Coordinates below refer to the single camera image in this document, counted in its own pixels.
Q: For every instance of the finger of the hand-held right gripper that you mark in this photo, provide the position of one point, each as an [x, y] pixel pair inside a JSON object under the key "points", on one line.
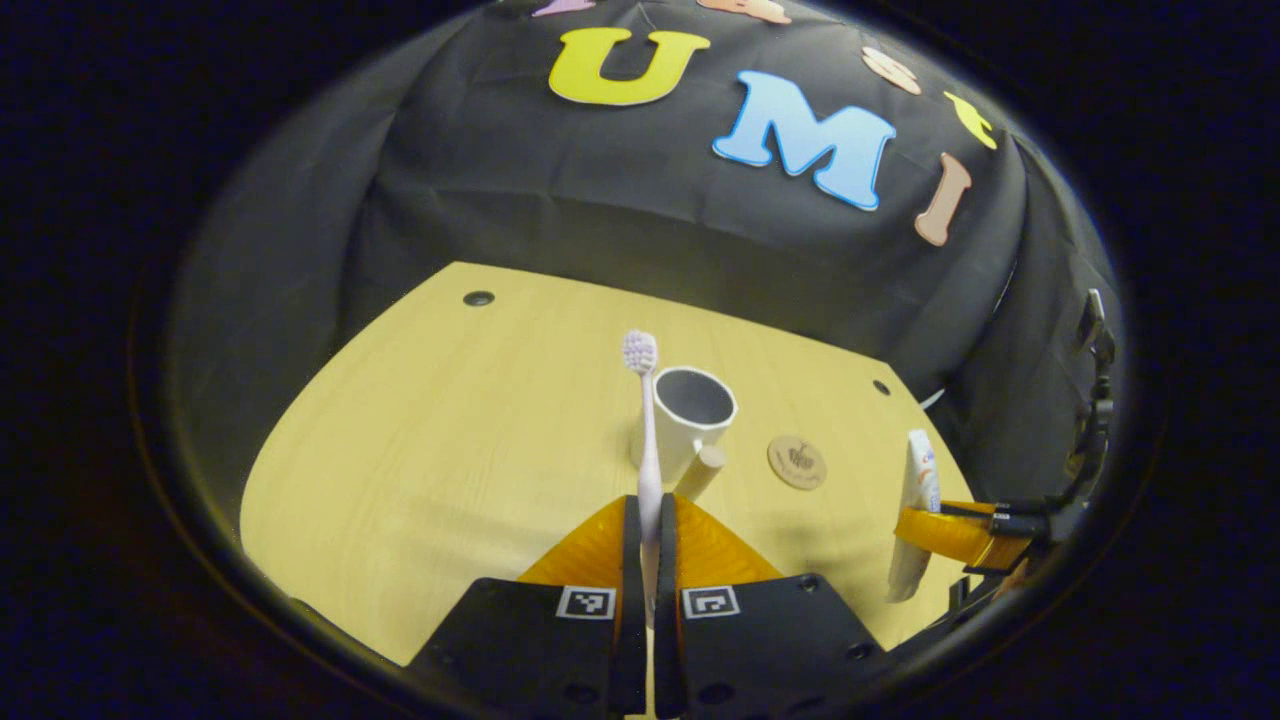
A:
{"points": [[990, 520]]}

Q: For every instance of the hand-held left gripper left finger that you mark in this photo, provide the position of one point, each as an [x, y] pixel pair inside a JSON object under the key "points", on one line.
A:
{"points": [[630, 600]]}

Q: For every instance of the white toothpaste tube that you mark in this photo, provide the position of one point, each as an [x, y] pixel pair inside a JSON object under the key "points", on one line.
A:
{"points": [[921, 470]]}

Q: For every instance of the black backdrop cloth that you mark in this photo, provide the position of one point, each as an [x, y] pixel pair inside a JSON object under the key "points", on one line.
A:
{"points": [[600, 200]]}

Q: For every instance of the pink toothbrush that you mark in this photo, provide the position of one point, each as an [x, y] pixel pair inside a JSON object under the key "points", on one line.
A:
{"points": [[650, 450]]}

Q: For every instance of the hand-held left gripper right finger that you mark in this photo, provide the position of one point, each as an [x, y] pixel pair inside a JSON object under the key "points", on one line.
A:
{"points": [[668, 600]]}

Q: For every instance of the round wooden coaster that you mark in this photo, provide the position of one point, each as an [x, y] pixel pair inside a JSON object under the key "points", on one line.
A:
{"points": [[797, 463]]}

